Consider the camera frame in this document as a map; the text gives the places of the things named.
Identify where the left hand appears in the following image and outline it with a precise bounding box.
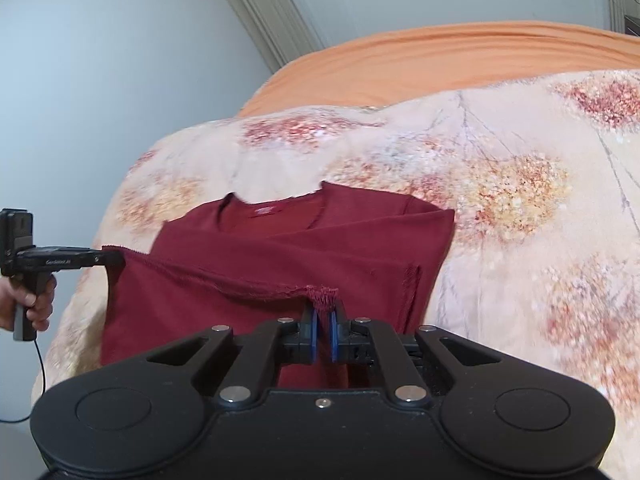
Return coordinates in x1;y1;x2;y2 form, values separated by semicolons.
0;276;56;332

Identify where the beige curtain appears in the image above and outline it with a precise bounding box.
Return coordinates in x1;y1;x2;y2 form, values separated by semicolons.
227;0;323;73

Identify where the orange bed sheet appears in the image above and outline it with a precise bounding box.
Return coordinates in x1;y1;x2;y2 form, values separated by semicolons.
239;21;639;117

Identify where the floral beige quilt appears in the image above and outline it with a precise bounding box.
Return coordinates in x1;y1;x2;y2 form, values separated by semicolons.
36;70;639;479

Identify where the dark red long-sleeve shirt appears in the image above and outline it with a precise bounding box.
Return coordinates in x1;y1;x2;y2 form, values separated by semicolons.
100;183;454;365

